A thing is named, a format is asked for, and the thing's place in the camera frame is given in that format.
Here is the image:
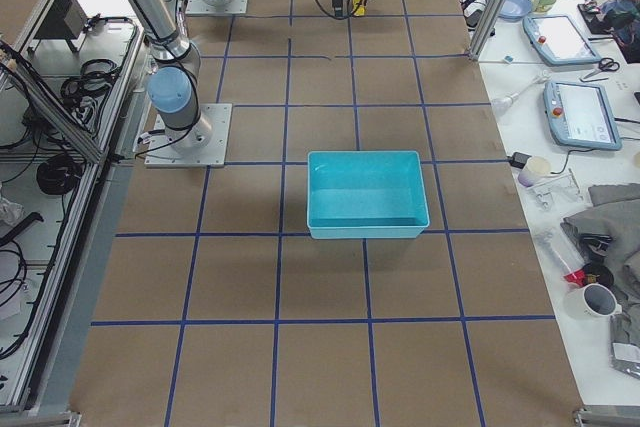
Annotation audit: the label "upper teach pendant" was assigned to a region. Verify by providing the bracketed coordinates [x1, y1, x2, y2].
[522, 15, 601, 66]

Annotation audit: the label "black cable coil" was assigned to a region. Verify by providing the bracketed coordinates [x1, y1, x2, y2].
[36, 151, 84, 196]

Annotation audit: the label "teal plastic bin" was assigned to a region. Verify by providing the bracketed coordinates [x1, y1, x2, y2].
[307, 151, 430, 240]

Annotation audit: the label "grey foil pouch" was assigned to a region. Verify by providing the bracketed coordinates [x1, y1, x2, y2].
[610, 313, 639, 380]

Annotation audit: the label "red black small container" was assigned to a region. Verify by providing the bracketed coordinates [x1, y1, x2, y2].
[564, 262, 614, 288]

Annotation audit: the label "lower teach pendant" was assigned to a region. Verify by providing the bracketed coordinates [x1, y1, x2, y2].
[543, 81, 622, 151]

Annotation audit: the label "purple white cup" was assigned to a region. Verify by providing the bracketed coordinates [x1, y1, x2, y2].
[517, 156, 551, 187]

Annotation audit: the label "yellow toy beetle car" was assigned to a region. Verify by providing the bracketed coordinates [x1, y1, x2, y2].
[351, 0, 366, 17]

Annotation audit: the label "blue plastic bowl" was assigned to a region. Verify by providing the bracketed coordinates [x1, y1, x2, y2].
[499, 0, 532, 22]

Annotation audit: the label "teach pendant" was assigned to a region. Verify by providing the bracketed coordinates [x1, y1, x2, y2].
[543, 81, 622, 151]
[522, 15, 601, 66]

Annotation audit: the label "white mug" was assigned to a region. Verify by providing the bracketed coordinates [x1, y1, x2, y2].
[564, 283, 622, 320]

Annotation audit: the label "grey cloth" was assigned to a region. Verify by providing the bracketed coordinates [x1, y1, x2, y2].
[559, 183, 640, 308]

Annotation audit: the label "black handled scissors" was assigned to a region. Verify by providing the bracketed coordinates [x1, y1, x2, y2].
[579, 57, 620, 82]

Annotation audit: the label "black power adapter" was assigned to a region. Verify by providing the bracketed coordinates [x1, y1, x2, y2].
[507, 152, 531, 169]

